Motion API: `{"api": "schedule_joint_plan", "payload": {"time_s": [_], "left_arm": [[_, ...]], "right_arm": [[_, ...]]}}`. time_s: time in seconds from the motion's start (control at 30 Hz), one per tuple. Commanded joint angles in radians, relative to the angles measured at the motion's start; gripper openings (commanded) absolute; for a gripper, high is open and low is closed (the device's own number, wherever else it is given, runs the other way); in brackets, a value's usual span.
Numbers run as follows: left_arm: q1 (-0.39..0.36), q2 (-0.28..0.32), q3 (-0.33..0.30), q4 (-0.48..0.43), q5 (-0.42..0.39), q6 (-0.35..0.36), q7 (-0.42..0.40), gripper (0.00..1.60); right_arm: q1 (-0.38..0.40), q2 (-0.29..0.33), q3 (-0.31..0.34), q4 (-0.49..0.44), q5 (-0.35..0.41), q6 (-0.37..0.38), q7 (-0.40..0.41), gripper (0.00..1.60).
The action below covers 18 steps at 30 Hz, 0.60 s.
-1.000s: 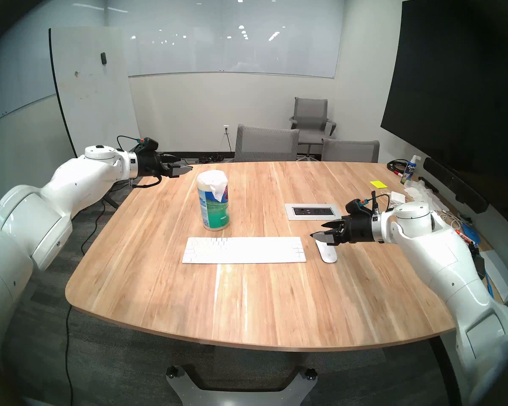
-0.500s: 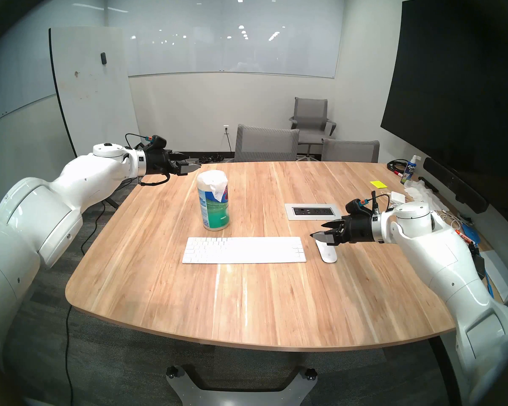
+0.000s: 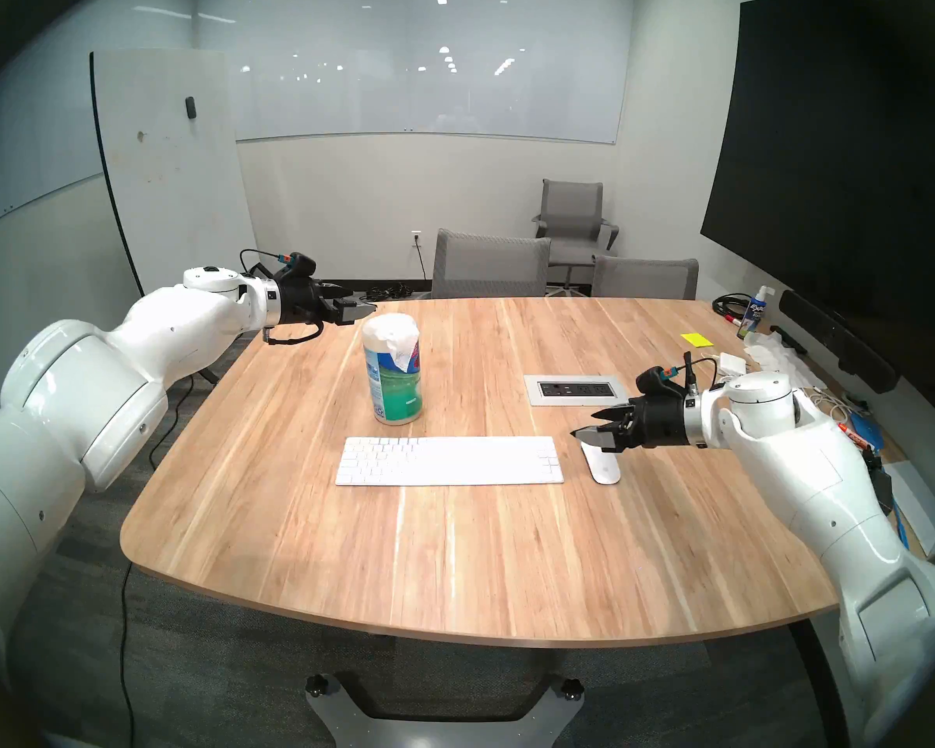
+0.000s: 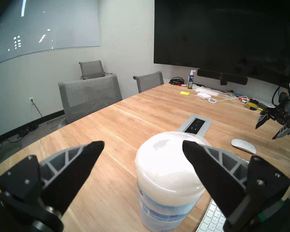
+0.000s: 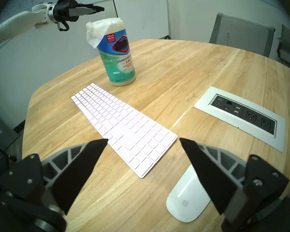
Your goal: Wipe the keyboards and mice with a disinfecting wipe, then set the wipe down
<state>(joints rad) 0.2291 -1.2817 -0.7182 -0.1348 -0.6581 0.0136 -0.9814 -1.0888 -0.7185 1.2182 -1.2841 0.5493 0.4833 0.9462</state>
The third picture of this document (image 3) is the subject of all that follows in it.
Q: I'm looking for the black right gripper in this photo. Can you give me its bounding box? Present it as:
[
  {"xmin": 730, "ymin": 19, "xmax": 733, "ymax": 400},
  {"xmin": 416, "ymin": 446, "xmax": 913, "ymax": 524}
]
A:
[{"xmin": 572, "ymin": 392, "xmax": 707, "ymax": 453}]

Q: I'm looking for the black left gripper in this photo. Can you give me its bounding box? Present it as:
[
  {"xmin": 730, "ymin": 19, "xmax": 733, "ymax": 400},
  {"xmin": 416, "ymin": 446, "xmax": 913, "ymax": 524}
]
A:
[{"xmin": 277, "ymin": 275, "xmax": 377, "ymax": 328}]

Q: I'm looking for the white disinfecting wipe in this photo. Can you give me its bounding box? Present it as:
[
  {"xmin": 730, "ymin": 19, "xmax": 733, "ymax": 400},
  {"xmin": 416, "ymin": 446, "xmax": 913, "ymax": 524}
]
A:
[{"xmin": 362, "ymin": 313, "xmax": 422, "ymax": 373}]

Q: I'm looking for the disinfecting wipes canister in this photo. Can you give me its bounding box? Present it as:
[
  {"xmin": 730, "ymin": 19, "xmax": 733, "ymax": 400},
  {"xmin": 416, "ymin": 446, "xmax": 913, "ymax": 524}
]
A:
[{"xmin": 361, "ymin": 313, "xmax": 424, "ymax": 426}]

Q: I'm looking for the silver table outlet panel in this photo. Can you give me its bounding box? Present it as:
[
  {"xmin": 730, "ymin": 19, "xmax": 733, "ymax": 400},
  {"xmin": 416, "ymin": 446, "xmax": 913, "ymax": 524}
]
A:
[{"xmin": 524, "ymin": 374, "xmax": 633, "ymax": 407}]

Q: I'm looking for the wide grey mesh chair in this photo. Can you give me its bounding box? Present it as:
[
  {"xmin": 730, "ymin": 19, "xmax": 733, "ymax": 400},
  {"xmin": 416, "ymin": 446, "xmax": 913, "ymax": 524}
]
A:
[{"xmin": 431, "ymin": 228, "xmax": 552, "ymax": 300}]

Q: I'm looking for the narrow grey mesh chair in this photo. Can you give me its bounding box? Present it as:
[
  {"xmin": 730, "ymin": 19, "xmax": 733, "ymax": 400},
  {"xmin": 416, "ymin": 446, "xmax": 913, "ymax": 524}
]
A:
[{"xmin": 591, "ymin": 256, "xmax": 700, "ymax": 301}]

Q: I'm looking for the white slim keyboard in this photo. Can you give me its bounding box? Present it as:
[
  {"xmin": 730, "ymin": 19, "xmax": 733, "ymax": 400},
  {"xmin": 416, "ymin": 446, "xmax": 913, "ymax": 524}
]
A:
[{"xmin": 335, "ymin": 436, "xmax": 565, "ymax": 488}]

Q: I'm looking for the crumpled white tissue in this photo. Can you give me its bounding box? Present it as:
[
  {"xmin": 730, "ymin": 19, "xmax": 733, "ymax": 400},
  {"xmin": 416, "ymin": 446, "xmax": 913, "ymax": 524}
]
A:
[{"xmin": 744, "ymin": 333, "xmax": 810, "ymax": 375}]

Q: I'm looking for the whiteboard cleaner spray bottle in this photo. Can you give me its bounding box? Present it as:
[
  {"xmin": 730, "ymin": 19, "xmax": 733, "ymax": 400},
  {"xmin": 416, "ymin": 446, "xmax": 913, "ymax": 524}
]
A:
[{"xmin": 736, "ymin": 285, "xmax": 776, "ymax": 340}]

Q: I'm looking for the grey office chair with armrests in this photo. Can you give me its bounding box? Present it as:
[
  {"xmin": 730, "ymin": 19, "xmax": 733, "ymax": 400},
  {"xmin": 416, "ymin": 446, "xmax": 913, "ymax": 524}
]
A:
[{"xmin": 531, "ymin": 178, "xmax": 620, "ymax": 291}]

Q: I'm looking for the black video conference bar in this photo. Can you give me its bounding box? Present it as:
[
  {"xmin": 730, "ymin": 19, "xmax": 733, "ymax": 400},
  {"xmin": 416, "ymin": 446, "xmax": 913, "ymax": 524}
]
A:
[{"xmin": 779, "ymin": 289, "xmax": 901, "ymax": 394}]

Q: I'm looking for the blue plastic item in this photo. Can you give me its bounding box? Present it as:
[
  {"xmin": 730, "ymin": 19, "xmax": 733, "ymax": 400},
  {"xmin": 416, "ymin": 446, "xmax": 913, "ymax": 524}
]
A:
[{"xmin": 849, "ymin": 411, "xmax": 886, "ymax": 453}]

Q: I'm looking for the white paper sheet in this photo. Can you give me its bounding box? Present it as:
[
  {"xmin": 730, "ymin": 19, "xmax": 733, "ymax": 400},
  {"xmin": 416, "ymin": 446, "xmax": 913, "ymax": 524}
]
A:
[{"xmin": 884, "ymin": 462, "xmax": 935, "ymax": 556}]

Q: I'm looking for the silver table base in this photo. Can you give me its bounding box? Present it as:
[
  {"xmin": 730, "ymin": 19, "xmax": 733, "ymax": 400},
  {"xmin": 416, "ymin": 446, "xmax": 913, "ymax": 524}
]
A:
[{"xmin": 305, "ymin": 672, "xmax": 585, "ymax": 748}]

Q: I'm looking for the white wireless mouse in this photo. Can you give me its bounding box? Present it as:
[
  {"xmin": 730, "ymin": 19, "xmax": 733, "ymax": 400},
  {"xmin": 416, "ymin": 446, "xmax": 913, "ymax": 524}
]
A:
[{"xmin": 582, "ymin": 440, "xmax": 622, "ymax": 486}]

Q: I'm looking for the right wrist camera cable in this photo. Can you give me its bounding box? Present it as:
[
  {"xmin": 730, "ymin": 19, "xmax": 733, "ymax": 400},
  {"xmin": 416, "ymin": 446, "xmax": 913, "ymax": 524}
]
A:
[{"xmin": 666, "ymin": 351, "xmax": 719, "ymax": 400}]

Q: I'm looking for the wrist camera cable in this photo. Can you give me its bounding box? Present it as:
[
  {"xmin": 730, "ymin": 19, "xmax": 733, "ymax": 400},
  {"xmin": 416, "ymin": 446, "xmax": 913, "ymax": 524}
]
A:
[
  {"xmin": 666, "ymin": 351, "xmax": 719, "ymax": 400},
  {"xmin": 239, "ymin": 249, "xmax": 325, "ymax": 345}
]

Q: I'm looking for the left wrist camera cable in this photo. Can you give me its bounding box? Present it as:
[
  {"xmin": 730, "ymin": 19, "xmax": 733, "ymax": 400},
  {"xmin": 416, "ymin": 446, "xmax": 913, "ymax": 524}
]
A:
[{"xmin": 239, "ymin": 249, "xmax": 325, "ymax": 345}]

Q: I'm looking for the large glass wall whiteboard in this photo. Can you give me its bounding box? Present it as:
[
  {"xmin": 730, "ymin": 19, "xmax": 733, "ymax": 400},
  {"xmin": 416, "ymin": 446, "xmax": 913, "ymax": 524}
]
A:
[{"xmin": 196, "ymin": 0, "xmax": 638, "ymax": 146}]

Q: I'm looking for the black wall display screen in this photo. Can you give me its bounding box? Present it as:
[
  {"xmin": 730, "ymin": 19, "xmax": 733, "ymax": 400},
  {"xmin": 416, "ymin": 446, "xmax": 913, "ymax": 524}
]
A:
[{"xmin": 700, "ymin": 0, "xmax": 935, "ymax": 350}]

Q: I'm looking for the scribbled side wall whiteboard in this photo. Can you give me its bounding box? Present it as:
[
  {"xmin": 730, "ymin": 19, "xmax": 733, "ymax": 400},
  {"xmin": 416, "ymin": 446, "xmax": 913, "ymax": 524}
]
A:
[{"xmin": 0, "ymin": 53, "xmax": 106, "ymax": 237}]

